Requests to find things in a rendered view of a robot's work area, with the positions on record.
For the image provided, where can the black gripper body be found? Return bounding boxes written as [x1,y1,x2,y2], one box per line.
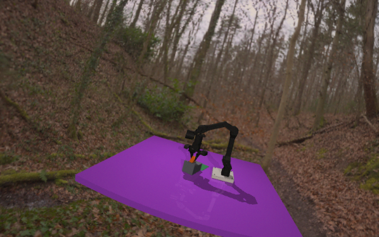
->
[184,141,208,156]

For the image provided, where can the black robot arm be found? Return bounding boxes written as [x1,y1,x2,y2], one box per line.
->
[185,121,239,177]

